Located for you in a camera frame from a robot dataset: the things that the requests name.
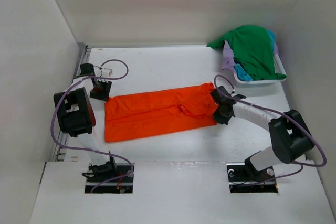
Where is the orange t shirt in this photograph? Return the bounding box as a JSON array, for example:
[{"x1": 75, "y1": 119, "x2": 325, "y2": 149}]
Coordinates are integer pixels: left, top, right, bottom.
[{"x1": 104, "y1": 83, "x2": 218, "y2": 143}]

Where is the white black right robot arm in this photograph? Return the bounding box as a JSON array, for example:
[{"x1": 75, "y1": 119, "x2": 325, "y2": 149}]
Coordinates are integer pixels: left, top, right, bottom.
[{"x1": 211, "y1": 86, "x2": 317, "y2": 183}]

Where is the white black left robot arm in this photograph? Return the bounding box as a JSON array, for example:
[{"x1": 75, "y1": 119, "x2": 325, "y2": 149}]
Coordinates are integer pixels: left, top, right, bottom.
[{"x1": 57, "y1": 63, "x2": 118, "y2": 182}]

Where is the teal t shirt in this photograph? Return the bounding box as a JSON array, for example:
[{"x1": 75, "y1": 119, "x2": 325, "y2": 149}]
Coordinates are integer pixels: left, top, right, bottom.
[{"x1": 233, "y1": 27, "x2": 278, "y2": 82}]

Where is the lilac t shirt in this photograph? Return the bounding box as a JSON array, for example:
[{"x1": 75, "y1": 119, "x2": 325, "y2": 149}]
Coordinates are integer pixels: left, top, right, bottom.
[{"x1": 222, "y1": 40, "x2": 236, "y2": 73}]

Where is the white plastic basket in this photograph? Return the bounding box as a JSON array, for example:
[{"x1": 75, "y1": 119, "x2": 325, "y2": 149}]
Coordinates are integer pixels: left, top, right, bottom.
[{"x1": 233, "y1": 53, "x2": 287, "y2": 87}]

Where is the green t shirt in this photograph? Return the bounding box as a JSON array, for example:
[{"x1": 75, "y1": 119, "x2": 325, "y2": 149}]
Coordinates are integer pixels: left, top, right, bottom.
[{"x1": 207, "y1": 25, "x2": 287, "y2": 82}]

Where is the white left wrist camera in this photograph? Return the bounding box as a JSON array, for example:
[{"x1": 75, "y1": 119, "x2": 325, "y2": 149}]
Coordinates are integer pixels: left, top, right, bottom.
[{"x1": 101, "y1": 68, "x2": 113, "y2": 78}]

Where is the aluminium frame rail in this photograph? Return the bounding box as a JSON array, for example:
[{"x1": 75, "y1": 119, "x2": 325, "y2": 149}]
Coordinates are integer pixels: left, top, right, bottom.
[{"x1": 51, "y1": 42, "x2": 88, "y2": 162}]

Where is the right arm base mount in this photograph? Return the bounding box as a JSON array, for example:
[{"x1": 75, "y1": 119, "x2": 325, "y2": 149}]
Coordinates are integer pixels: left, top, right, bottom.
[{"x1": 226, "y1": 163, "x2": 278, "y2": 193}]

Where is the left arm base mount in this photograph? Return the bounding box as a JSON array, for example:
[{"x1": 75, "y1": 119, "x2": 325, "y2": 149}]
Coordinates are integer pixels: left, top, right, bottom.
[{"x1": 82, "y1": 157, "x2": 135, "y2": 194}]

